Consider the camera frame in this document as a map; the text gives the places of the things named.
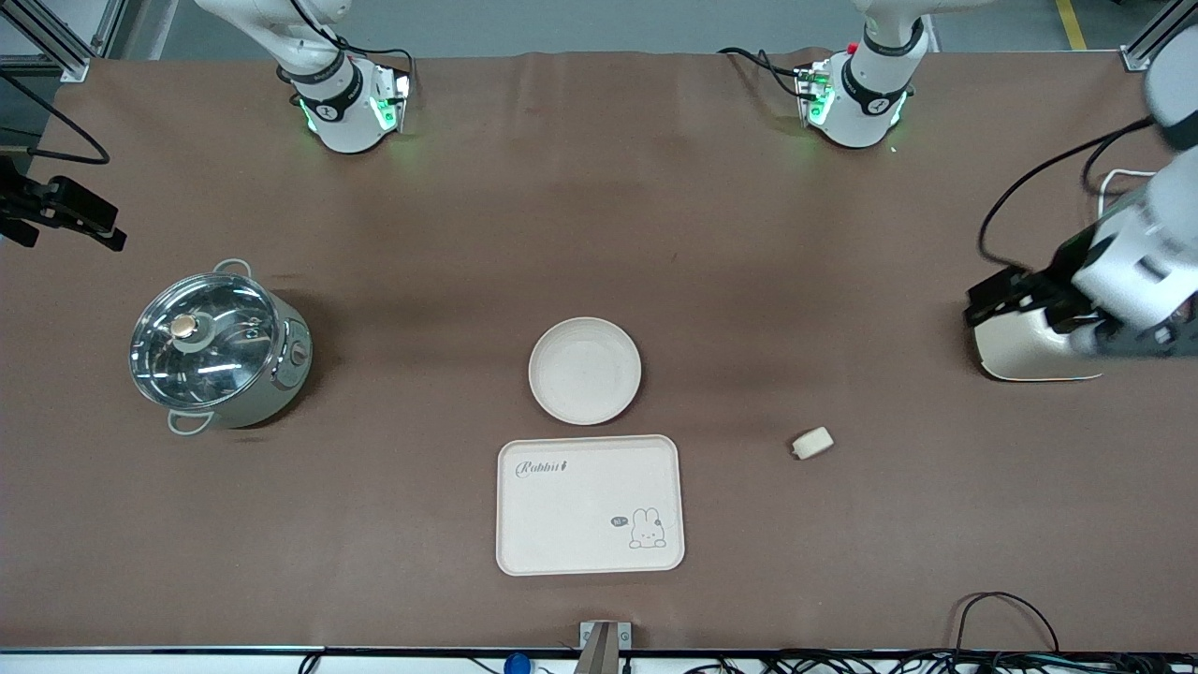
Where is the round cream plate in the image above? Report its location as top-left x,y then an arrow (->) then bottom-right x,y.
528,316 -> 644,427

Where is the cream rabbit print tray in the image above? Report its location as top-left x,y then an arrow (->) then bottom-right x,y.
495,434 -> 686,577

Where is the cream two-slot toaster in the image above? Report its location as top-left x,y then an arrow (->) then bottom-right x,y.
972,307 -> 1107,383

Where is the glass pot lid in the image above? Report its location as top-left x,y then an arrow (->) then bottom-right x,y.
128,272 -> 281,412

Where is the steel electric cooking pot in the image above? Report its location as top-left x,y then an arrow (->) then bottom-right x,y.
131,259 -> 314,437

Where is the white toaster power cable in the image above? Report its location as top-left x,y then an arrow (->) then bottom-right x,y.
1097,168 -> 1163,218

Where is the aluminium frame profile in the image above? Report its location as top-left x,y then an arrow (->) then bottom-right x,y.
1121,0 -> 1198,72
0,0 -> 129,83

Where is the black looped cable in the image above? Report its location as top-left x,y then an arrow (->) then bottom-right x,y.
949,591 -> 1064,656

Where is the black right arm base cable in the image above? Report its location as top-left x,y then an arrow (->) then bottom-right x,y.
332,36 -> 416,83

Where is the black arm base cable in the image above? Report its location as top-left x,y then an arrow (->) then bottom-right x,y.
718,45 -> 817,100
332,36 -> 416,83

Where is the black left arm base cable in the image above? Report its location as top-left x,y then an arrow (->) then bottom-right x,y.
718,45 -> 817,100

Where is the black cable bundle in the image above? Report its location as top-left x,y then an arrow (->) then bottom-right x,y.
683,650 -> 1198,674

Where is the metal table edge bracket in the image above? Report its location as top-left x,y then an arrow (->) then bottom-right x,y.
578,621 -> 633,674

